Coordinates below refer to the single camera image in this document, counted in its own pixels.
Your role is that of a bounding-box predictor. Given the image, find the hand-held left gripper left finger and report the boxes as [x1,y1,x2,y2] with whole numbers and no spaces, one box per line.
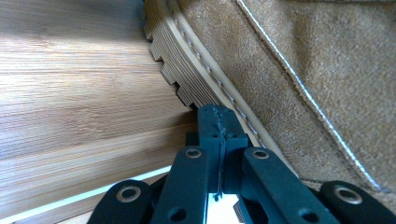
[186,105,223,193]

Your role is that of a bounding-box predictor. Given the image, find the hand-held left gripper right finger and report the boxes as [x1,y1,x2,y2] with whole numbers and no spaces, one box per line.
[214,105,254,193]

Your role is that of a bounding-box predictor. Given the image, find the wooden three-tier shoe rack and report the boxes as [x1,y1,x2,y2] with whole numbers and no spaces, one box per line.
[0,0,202,224]

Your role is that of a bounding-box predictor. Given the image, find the tan suede boot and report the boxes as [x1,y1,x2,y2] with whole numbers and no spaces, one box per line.
[143,0,396,216]

